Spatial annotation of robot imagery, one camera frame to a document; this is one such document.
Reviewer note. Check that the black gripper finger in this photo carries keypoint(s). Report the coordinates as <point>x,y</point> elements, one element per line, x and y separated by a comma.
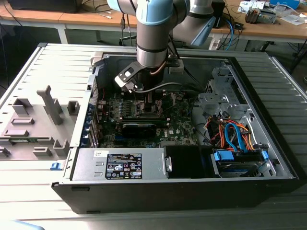
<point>149,101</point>

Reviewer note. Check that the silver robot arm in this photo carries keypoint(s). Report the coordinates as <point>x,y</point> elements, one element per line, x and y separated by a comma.
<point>151,48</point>

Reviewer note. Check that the CPU socket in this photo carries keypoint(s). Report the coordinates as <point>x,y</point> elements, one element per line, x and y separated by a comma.
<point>140,109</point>

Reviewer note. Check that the metal locking lever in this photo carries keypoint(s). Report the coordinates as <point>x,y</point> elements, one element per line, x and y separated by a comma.
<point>135,97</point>

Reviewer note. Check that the black graphics card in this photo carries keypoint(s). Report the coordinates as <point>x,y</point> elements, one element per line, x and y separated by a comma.
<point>139,130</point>

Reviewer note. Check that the round coin battery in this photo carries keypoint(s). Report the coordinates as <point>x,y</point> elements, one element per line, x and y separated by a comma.
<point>180,97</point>

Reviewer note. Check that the green motherboard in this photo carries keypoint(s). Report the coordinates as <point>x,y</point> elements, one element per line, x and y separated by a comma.
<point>177,119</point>

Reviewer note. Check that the metal drive cage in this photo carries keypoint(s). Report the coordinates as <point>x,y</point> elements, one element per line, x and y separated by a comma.
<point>216,100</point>

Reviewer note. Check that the white power adapter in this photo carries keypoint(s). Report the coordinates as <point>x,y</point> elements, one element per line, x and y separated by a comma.
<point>213,43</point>

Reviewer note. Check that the grey power supply unit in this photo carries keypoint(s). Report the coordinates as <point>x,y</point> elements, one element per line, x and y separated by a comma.
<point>84,165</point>

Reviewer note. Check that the hard disk in blue carrier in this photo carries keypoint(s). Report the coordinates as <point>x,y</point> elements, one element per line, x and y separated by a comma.
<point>224,157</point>

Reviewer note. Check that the black upright box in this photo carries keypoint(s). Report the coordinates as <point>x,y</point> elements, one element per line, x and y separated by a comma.
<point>218,14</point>

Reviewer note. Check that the open black PC case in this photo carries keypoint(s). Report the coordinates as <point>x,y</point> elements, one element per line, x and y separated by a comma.
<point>168,196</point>

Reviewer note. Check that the blue plastic clip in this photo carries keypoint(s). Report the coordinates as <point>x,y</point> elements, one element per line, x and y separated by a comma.
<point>55,166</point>

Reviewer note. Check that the grey parts rack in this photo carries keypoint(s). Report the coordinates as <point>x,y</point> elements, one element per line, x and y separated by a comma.
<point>36,115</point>

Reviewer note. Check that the dark finned heatsink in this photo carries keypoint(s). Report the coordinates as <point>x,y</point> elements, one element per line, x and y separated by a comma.
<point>252,15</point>

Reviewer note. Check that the wooden desk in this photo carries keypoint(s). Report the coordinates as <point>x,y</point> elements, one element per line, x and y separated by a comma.
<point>263,31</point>
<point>36,16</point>

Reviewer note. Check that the black flat equipment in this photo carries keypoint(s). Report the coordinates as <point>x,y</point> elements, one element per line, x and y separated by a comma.
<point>43,6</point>

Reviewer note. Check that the green RAM stick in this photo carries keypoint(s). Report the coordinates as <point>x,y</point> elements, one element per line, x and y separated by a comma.
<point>21,141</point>

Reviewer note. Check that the grey metal drive unit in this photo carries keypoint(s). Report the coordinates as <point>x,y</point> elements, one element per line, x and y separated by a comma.
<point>268,16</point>

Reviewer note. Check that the blue cardboard box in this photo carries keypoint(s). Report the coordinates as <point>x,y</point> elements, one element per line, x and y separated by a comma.
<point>285,3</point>

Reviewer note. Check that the clear plastic bag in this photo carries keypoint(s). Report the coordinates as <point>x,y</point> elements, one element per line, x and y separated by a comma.
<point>293,19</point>

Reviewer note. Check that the pale blue rounded object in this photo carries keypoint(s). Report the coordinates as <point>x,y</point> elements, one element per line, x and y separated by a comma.
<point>14,226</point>

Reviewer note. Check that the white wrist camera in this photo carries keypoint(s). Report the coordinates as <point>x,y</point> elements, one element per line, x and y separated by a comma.
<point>124,79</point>

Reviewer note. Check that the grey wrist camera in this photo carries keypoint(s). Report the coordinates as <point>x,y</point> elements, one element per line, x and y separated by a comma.
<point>176,68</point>

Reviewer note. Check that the black plastic duct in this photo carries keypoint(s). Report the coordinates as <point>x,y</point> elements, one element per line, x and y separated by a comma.
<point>184,163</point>

